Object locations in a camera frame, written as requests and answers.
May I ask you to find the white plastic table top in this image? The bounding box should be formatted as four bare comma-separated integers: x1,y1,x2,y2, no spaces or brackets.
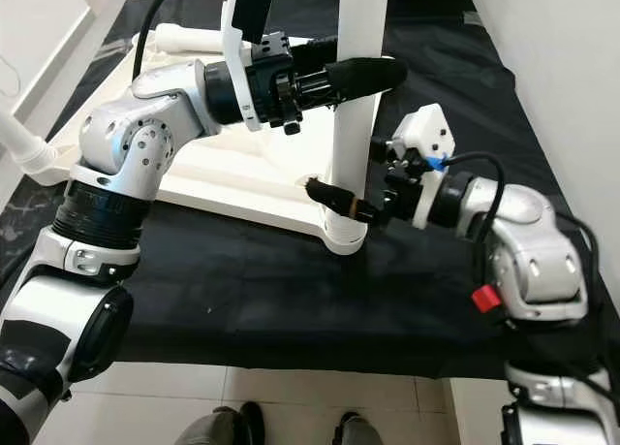
24,33,369,259

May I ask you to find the black table cloth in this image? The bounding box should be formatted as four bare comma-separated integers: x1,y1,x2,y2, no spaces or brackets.
0,0,620,383

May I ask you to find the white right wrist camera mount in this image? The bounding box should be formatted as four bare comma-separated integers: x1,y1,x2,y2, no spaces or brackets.
392,104,456,231

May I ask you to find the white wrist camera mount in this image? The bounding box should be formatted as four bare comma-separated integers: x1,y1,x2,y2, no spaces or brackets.
392,104,456,231
221,0,277,131

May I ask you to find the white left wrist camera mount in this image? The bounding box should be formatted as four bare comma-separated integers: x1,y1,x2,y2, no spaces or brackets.
221,0,277,131

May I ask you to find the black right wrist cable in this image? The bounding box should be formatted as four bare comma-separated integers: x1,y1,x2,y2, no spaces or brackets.
431,150,507,257

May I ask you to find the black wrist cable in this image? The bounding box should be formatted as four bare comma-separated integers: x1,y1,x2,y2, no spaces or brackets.
134,0,195,82
431,150,507,257

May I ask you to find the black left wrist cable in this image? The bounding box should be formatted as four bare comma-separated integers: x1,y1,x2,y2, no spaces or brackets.
134,0,195,82

